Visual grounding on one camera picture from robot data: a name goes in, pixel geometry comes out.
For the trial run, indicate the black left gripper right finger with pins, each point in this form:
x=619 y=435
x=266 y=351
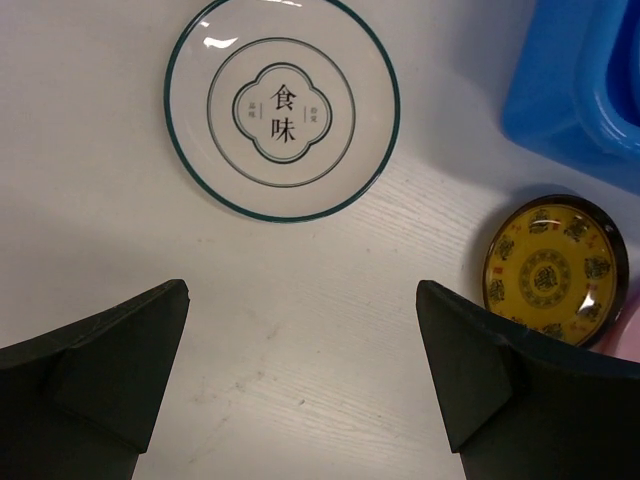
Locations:
x=517 y=404

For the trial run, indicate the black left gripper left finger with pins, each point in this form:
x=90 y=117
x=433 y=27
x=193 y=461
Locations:
x=81 y=401

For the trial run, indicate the pink plate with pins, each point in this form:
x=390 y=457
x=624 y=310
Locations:
x=623 y=340

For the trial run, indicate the blue plastic bin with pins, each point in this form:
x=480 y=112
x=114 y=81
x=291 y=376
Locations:
x=574 y=96

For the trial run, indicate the yellow patterned plate centre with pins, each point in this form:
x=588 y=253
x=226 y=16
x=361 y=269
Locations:
x=559 y=266

